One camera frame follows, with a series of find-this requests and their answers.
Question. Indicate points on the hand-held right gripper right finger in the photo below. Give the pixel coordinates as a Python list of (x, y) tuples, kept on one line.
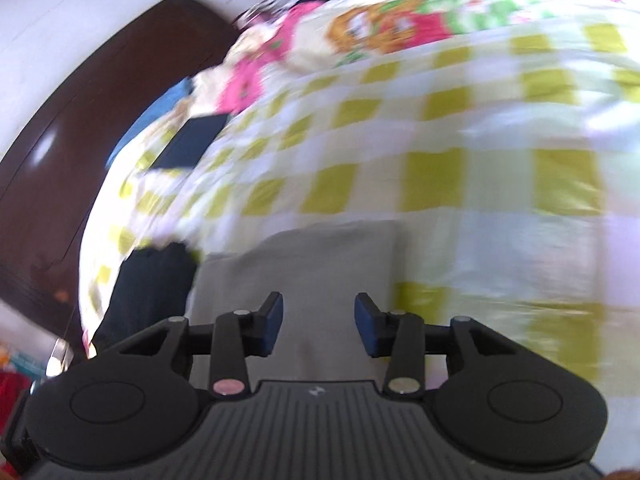
[(365, 327)]

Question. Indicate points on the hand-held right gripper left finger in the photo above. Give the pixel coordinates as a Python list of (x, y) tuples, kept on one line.
[(270, 325)]

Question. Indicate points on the light grey pants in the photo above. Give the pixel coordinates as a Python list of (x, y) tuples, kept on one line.
[(325, 270)]

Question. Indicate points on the dark cloth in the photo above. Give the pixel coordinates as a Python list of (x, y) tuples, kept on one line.
[(145, 292)]

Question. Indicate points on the yellow checked bed sheet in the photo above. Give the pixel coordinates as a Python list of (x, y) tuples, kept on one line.
[(450, 185)]

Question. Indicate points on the dark blue flat object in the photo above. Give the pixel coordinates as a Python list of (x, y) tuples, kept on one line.
[(192, 142)]

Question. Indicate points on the shiny metal object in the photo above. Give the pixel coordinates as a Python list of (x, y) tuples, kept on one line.
[(60, 355)]

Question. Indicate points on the blue cloth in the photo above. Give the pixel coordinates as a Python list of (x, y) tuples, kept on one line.
[(145, 127)]

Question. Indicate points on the dark brown wooden bed board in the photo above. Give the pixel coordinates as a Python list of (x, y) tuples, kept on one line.
[(100, 135)]

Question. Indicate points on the red object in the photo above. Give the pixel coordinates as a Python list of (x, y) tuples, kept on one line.
[(12, 400)]

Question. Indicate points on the pink floral blanket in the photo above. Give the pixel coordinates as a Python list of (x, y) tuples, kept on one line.
[(390, 25)]

